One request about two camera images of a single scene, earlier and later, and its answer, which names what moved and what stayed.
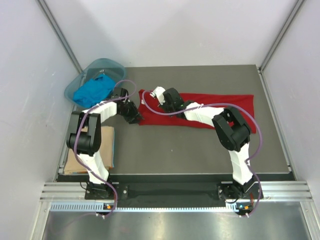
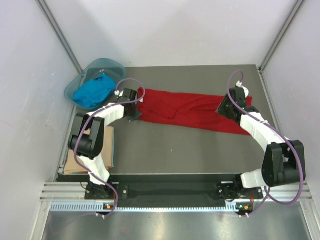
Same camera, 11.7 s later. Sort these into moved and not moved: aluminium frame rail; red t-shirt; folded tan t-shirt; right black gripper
Moved: right black gripper
Not moved: red t-shirt; aluminium frame rail; folded tan t-shirt
